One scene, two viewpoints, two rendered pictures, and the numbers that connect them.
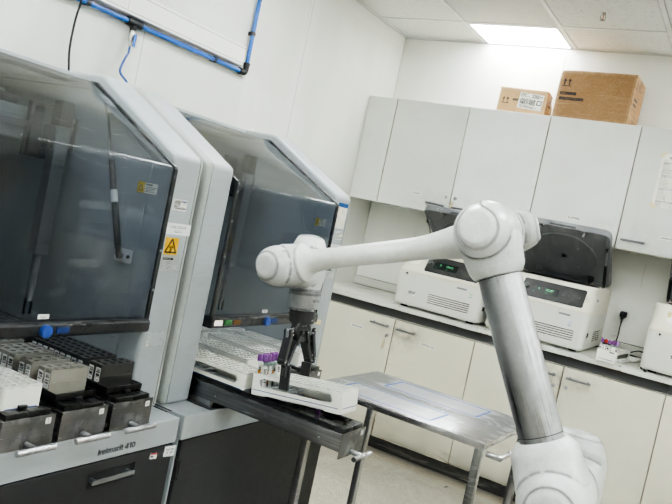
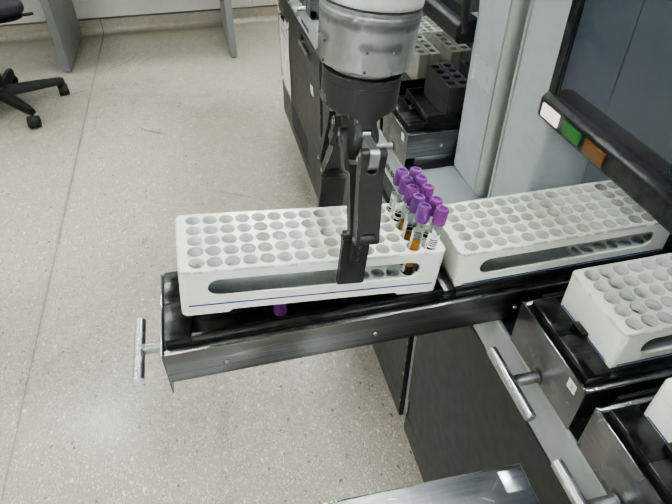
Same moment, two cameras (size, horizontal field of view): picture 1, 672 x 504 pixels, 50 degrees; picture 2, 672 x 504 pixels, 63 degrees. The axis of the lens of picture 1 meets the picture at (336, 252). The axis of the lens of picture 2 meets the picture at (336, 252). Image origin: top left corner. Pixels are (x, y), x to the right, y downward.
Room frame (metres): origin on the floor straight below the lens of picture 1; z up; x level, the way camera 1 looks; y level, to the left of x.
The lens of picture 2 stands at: (2.41, -0.30, 1.29)
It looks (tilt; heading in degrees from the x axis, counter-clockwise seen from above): 41 degrees down; 137
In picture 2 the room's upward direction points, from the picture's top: straight up
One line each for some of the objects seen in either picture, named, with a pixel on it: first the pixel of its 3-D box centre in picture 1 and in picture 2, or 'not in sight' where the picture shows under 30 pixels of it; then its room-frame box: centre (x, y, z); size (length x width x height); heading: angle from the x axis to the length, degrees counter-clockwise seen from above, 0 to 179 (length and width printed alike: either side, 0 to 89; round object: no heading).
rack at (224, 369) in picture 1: (215, 368); (547, 231); (2.19, 0.29, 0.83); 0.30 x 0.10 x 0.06; 60
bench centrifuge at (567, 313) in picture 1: (556, 281); not in sight; (4.28, -1.30, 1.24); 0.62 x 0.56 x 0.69; 151
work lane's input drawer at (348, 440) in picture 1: (258, 403); (414, 283); (2.10, 0.13, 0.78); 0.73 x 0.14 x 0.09; 60
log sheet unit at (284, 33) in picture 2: not in sight; (282, 52); (0.62, 1.07, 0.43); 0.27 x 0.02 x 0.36; 150
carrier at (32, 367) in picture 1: (47, 371); (443, 56); (1.74, 0.63, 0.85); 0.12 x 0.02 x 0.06; 150
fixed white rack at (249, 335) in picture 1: (272, 349); not in sight; (2.64, 0.16, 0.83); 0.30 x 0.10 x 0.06; 60
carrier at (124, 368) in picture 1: (114, 373); (441, 90); (1.84, 0.49, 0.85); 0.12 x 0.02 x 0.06; 151
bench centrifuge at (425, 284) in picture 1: (462, 264); not in sight; (4.57, -0.79, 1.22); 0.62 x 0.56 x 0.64; 149
